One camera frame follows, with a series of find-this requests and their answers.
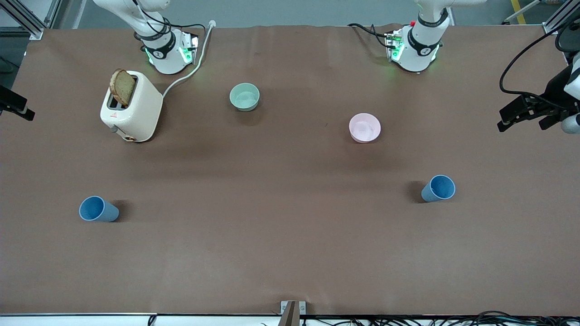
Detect blue plastic cup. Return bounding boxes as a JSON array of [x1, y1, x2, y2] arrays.
[[79, 196, 120, 222], [421, 175, 456, 203]]

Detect brown bread slice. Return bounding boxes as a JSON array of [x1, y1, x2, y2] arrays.
[[110, 69, 136, 107]]

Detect cream white toaster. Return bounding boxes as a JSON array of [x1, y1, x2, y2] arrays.
[[100, 70, 164, 143]]

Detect pink bowl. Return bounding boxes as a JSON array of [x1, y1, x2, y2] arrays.
[[349, 113, 382, 144]]

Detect mint green bowl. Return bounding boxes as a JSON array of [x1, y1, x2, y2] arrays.
[[229, 83, 261, 112]]

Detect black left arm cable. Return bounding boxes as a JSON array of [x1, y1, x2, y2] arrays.
[[499, 18, 580, 110]]

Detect aluminium frame profile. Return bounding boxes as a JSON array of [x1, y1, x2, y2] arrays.
[[0, 0, 62, 39], [544, 0, 580, 35]]

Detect black right base cable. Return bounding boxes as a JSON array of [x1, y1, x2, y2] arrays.
[[131, 0, 207, 42]]

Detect black base cable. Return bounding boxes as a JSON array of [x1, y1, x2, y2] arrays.
[[348, 23, 396, 48], [131, 0, 207, 42]]

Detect black left base cable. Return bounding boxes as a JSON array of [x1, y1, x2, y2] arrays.
[[348, 23, 396, 48]]

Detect white toaster power cable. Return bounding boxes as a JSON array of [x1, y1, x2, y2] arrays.
[[162, 20, 217, 98]]

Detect black cable bundle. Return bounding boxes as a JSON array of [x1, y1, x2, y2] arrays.
[[261, 310, 580, 326]]

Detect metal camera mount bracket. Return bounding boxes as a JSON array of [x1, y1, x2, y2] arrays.
[[280, 301, 306, 326]]

